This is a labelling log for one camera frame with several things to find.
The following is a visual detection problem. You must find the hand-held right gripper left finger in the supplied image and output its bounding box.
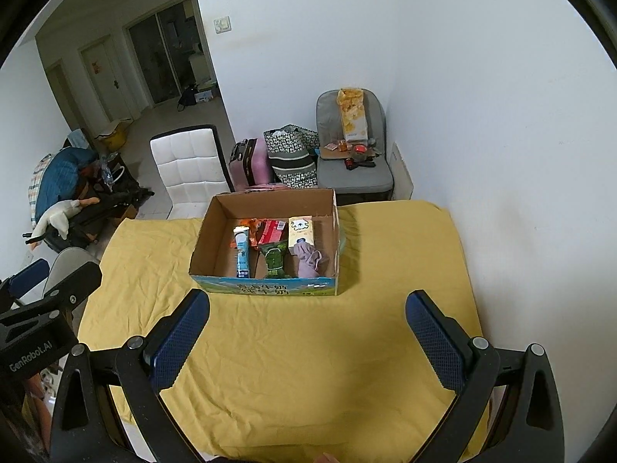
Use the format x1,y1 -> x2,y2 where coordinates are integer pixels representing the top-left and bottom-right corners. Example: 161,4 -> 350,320
49,288 -> 211,463

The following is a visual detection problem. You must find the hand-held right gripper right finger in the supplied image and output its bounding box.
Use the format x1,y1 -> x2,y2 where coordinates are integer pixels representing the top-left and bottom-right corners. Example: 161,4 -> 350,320
405,290 -> 565,463

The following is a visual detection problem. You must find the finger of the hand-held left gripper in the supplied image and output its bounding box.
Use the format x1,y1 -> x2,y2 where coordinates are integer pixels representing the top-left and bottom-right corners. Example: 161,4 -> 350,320
0,258 -> 50,307
0,261 -> 103,331

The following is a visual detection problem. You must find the printed cardboard box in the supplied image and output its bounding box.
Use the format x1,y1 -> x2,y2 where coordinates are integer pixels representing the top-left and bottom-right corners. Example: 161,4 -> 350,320
189,188 -> 347,297

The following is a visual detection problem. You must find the blue tube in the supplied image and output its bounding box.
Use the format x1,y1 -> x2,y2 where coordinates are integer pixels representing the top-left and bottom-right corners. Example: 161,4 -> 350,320
233,226 -> 251,279

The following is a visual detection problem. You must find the green wipes pack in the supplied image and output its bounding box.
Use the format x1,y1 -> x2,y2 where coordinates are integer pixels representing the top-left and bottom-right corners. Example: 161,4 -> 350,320
258,243 -> 290,279

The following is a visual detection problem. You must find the red snack packet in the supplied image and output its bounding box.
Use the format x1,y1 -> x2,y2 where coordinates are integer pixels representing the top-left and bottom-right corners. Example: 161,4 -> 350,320
257,219 -> 288,247

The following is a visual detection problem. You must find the yellow tissue pack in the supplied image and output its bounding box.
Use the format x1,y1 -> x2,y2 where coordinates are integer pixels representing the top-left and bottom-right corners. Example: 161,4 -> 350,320
288,217 -> 315,248

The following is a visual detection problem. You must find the person's left hand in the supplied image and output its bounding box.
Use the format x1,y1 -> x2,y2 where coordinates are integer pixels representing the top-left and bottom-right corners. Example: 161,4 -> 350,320
22,376 -> 49,437

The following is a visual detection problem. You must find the beige chair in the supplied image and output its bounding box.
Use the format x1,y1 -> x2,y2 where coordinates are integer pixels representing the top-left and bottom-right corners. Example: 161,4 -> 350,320
43,247 -> 102,329

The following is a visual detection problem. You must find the white goose plush toy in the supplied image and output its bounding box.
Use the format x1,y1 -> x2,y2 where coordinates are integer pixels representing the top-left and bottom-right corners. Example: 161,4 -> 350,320
30,199 -> 99,247

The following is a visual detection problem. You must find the plaid cloth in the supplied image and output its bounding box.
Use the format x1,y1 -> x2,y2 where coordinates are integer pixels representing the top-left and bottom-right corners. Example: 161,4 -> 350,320
28,154 -> 51,223

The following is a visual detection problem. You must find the black folding cart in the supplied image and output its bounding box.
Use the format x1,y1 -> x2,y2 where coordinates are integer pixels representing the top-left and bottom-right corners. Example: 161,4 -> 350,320
24,164 -> 155,252

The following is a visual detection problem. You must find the blue striped bundle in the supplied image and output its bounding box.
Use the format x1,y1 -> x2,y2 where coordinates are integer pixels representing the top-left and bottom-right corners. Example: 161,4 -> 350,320
36,147 -> 97,223

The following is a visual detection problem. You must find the yellow tablecloth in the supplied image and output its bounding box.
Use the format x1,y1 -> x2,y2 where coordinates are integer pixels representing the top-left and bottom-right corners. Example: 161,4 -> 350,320
77,200 -> 487,461

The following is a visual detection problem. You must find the yellow basket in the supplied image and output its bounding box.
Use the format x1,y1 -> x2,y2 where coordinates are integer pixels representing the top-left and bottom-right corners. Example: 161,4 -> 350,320
94,120 -> 132,152

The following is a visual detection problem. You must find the white padded chair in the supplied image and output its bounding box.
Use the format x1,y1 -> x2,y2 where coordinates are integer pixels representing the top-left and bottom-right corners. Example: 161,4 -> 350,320
149,124 -> 235,220

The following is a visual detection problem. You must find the grey cushioned chair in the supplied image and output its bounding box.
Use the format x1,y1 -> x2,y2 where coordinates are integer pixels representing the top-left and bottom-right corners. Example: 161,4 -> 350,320
315,89 -> 394,201

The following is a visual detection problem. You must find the pink suitcase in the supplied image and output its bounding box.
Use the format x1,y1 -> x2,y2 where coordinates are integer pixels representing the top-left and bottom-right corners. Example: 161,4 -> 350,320
229,138 -> 275,189

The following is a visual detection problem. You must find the beige door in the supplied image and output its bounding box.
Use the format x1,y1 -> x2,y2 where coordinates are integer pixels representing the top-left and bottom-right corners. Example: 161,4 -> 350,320
79,36 -> 140,123

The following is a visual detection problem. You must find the flat cardboard piece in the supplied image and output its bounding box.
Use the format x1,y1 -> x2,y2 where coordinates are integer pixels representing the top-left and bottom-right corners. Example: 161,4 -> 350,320
318,144 -> 381,161

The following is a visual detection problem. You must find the black white patterned bag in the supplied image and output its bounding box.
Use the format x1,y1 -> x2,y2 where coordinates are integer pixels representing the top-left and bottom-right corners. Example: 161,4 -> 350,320
263,124 -> 320,190

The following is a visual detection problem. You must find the yellow snack box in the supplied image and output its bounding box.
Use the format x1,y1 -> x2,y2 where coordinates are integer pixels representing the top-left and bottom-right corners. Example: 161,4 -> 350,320
336,88 -> 369,143

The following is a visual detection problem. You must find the sliding glass door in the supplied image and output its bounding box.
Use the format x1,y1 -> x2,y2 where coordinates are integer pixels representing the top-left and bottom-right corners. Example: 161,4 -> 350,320
124,0 -> 213,107

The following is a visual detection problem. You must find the white wall panel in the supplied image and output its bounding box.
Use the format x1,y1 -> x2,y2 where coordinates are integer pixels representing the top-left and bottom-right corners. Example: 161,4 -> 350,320
389,142 -> 414,201

